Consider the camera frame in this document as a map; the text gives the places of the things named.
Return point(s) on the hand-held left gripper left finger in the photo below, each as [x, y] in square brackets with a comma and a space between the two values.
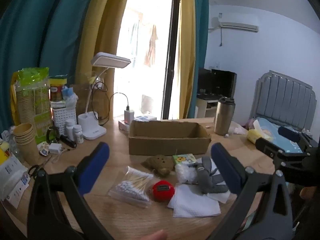
[96, 165]

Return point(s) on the hanging orange garment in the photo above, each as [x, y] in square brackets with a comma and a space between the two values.
[151, 47]

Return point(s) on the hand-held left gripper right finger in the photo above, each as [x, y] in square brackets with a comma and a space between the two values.
[225, 170]

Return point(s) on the narrow yellow curtain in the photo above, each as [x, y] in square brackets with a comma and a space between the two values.
[186, 55]

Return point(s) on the white charger plug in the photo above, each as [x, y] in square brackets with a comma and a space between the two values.
[55, 148]

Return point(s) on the person's left hand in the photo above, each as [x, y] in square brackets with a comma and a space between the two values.
[152, 235]

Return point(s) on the green pack of paper cups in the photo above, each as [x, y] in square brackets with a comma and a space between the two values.
[37, 100]

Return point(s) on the wide teal curtain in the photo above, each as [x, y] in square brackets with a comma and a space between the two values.
[37, 30]

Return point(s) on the black door frame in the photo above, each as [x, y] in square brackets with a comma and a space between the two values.
[172, 55]

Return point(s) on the stack of brown paper cups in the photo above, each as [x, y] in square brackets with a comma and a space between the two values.
[25, 142]

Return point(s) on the jar with yellow lid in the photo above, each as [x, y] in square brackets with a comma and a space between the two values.
[57, 92]

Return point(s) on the clear plastic bag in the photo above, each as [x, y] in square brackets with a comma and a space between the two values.
[237, 130]

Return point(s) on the black television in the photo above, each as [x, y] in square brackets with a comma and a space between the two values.
[220, 82]

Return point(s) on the cardboard box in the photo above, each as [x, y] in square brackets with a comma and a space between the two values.
[162, 146]

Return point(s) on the black flashlight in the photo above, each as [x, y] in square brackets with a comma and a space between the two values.
[68, 142]

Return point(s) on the white power adapter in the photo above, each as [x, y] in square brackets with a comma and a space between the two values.
[129, 116]

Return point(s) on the white flat box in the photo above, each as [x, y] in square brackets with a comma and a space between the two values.
[143, 118]

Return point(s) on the wide yellow curtain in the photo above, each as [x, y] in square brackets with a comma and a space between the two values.
[105, 25]

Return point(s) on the printed tissue pack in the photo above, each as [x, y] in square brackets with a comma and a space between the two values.
[183, 159]

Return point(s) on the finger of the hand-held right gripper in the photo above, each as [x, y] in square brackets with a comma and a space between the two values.
[288, 133]
[266, 146]

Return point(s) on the white cabinet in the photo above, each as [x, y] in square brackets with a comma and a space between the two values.
[202, 107]

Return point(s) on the steel tumbler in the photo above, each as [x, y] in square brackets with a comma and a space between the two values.
[223, 120]

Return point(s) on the grey dotted sock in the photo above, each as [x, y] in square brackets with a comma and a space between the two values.
[206, 180]

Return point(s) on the white pill bottle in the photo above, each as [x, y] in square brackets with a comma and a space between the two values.
[78, 135]
[70, 128]

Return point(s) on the white paper box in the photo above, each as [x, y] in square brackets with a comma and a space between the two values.
[11, 180]

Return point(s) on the white soft cloth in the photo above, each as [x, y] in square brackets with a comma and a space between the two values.
[221, 197]

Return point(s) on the white air conditioner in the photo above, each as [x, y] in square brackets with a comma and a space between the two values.
[237, 21]

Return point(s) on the yellow packet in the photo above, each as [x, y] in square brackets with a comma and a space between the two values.
[3, 155]

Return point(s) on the blue printed bedding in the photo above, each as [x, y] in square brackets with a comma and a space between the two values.
[268, 130]

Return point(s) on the white waffle cloth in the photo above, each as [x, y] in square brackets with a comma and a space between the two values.
[195, 202]

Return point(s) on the blue white plastic bag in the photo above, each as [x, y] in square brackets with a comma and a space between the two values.
[70, 95]

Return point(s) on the small patterned pouch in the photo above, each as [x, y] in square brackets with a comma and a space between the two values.
[44, 150]

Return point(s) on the narrow teal curtain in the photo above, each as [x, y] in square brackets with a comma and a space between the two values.
[201, 42]

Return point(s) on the light grey scrunched cloth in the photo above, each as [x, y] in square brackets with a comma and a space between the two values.
[185, 173]

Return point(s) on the grey bed headboard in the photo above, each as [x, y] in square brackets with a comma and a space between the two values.
[285, 97]

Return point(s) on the bag of cotton swabs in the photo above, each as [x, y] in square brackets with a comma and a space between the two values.
[132, 187]

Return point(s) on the black wristband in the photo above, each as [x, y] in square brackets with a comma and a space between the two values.
[48, 136]

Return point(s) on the black scissors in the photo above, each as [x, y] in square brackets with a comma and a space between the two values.
[35, 170]

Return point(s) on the white desk lamp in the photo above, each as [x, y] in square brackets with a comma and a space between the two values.
[90, 130]

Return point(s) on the brown plush piece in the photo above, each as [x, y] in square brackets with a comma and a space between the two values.
[160, 163]

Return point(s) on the white perforated basket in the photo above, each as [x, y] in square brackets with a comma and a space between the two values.
[63, 116]

